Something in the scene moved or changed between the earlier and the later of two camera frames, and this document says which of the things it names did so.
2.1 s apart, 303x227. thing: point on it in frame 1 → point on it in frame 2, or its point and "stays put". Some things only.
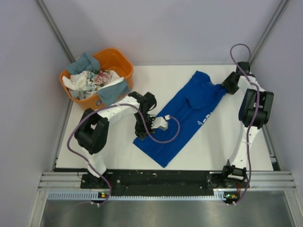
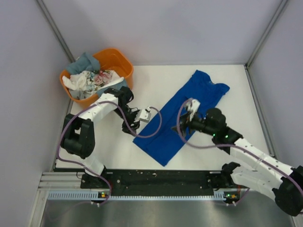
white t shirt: x=78 y=82 stays put
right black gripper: x=226 y=82 → x=185 y=122
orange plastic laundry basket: x=113 y=60 stays put
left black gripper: x=140 y=131 → x=136 y=124
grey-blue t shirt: x=87 y=62 stays put
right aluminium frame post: x=275 y=18 stays put
